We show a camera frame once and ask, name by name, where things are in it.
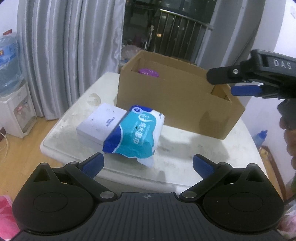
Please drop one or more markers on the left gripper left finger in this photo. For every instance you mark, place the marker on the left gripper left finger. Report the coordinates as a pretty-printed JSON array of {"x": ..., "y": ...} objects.
[{"x": 83, "y": 176}]

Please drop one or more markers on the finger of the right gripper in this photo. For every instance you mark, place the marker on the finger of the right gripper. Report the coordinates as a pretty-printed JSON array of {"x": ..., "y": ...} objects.
[
  {"x": 246, "y": 90},
  {"x": 230, "y": 74}
]

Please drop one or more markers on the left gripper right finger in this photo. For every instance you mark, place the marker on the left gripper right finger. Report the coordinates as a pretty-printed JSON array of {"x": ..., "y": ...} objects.
[{"x": 211, "y": 173}]

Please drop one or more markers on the white box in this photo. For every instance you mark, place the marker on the white box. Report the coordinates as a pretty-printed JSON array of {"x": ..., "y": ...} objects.
[{"x": 95, "y": 129}]

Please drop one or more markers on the blue white wet wipes pack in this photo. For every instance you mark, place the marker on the blue white wet wipes pack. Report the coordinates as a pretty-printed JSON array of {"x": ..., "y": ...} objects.
[{"x": 136, "y": 135}]

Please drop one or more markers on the purple air freshener jar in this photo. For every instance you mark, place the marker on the purple air freshener jar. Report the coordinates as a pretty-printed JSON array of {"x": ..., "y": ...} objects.
[{"x": 149, "y": 72}]

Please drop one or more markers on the person right hand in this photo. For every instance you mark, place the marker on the person right hand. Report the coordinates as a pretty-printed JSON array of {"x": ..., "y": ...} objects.
[{"x": 287, "y": 123}]

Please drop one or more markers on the blue plastic bottle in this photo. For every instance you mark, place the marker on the blue plastic bottle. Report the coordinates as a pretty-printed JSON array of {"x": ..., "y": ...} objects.
[{"x": 259, "y": 138}]

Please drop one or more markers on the brown cardboard box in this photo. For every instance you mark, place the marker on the brown cardboard box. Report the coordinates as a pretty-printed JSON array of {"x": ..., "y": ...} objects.
[{"x": 181, "y": 92}]

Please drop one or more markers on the balcony metal railing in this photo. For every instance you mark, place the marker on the balcony metal railing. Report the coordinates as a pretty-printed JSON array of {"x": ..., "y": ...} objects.
[{"x": 177, "y": 36}]

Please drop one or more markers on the white water dispenser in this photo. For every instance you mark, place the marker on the white water dispenser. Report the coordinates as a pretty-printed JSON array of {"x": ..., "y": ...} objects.
[{"x": 18, "y": 114}]

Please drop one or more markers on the pink plastic bag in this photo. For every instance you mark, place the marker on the pink plastic bag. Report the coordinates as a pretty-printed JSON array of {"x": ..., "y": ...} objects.
[{"x": 8, "y": 226}]

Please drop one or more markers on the blue water jug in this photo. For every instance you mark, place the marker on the blue water jug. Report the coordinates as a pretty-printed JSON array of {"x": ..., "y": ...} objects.
[{"x": 10, "y": 73}]

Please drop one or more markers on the grey curtain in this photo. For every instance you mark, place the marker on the grey curtain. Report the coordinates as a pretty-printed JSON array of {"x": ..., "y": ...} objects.
[{"x": 65, "y": 47}]

